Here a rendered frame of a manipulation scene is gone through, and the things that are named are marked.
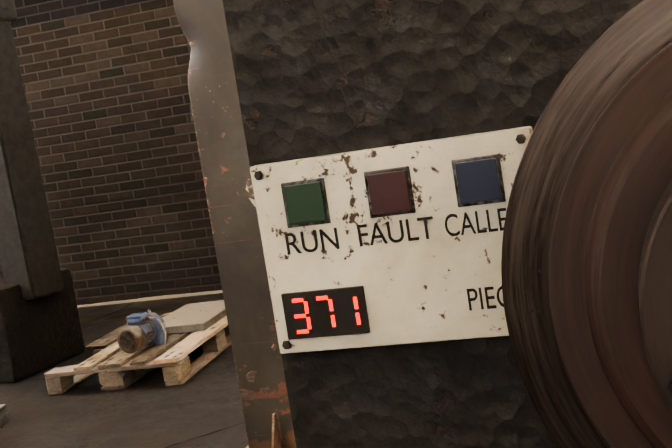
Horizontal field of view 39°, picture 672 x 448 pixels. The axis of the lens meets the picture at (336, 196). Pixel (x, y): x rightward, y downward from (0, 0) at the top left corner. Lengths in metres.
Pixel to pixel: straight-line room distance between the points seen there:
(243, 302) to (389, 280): 2.73
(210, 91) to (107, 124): 4.33
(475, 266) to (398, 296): 0.08
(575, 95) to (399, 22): 0.23
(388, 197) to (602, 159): 0.24
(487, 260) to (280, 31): 0.28
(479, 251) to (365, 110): 0.16
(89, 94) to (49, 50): 0.49
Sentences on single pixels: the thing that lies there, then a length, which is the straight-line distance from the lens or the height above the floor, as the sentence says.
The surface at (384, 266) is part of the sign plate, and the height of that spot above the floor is 1.13.
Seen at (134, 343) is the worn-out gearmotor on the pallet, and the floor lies 0.21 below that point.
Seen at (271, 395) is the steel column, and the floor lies 0.26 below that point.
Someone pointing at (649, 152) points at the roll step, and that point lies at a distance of 0.66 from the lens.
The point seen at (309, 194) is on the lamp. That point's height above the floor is 1.21.
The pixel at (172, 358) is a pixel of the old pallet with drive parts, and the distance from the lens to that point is 5.07.
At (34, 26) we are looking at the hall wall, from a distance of 8.14.
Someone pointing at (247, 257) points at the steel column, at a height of 0.79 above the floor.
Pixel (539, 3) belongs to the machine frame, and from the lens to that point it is 0.85.
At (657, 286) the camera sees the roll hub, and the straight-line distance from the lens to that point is 0.63.
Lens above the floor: 1.28
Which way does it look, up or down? 5 degrees down
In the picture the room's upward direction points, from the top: 9 degrees counter-clockwise
